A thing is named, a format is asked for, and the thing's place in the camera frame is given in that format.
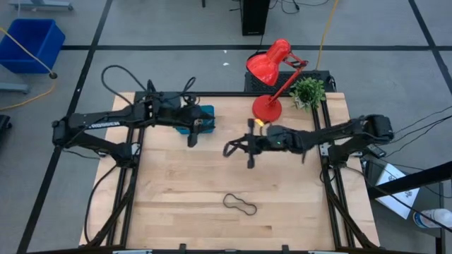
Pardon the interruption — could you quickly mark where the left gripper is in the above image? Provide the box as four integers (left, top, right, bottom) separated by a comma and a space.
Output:
149, 92, 215, 149

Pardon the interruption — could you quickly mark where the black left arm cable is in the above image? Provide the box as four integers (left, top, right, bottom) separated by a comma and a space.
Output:
100, 64, 149, 107

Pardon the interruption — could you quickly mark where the green plant in white pot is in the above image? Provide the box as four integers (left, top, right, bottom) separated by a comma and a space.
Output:
288, 77, 327, 112

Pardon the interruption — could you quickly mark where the grey desk foot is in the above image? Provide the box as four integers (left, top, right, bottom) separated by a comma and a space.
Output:
0, 82, 30, 95
8, 0, 74, 12

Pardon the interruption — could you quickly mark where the white printed box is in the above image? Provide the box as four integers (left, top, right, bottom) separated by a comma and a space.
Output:
374, 167, 421, 220

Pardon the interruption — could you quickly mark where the blue storage bin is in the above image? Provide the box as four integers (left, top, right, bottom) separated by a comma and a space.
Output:
0, 18, 66, 75

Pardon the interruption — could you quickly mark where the teal plastic bin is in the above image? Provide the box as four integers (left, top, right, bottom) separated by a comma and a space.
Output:
175, 104, 216, 136

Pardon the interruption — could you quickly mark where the black remote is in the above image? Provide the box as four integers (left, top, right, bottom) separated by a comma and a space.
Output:
363, 143, 388, 159

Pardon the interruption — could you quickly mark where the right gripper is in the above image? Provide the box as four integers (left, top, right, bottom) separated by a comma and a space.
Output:
225, 118, 304, 169

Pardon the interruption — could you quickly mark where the black base cable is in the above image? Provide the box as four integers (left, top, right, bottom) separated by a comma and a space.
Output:
83, 164, 119, 245

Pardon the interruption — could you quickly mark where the black aluminium table frame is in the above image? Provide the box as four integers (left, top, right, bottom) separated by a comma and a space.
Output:
84, 79, 381, 250

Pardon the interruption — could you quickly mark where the clear water bottle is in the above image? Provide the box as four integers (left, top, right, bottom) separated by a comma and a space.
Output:
412, 207, 452, 230

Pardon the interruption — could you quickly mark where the black diagonal beam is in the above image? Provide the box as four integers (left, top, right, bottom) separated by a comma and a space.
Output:
366, 160, 452, 200

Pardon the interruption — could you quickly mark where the red desk lamp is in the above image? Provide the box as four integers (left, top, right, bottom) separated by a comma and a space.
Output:
245, 38, 309, 123

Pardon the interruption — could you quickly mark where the black computer tower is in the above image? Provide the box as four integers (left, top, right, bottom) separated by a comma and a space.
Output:
239, 0, 271, 37

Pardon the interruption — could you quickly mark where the yellow cord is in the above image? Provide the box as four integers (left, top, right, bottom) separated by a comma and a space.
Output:
314, 0, 340, 71
0, 26, 59, 112

